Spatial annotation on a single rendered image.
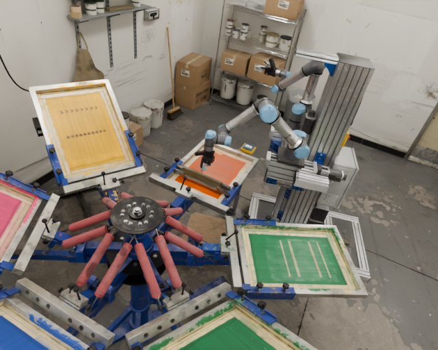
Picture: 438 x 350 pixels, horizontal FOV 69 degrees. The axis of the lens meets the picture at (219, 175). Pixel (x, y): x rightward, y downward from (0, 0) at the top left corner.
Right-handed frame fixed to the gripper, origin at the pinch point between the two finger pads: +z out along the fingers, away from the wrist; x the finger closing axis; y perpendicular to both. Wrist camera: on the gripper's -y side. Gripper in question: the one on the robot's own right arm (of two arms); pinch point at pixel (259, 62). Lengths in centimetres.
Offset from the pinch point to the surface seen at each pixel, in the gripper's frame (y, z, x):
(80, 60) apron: 27, 177, -85
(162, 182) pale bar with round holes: 44, -12, -147
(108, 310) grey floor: 139, -15, -223
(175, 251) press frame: 41, -64, -187
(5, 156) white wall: 85, 161, -198
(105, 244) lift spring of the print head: 15, -44, -219
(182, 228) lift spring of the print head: 28, -62, -178
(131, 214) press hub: 9, -43, -199
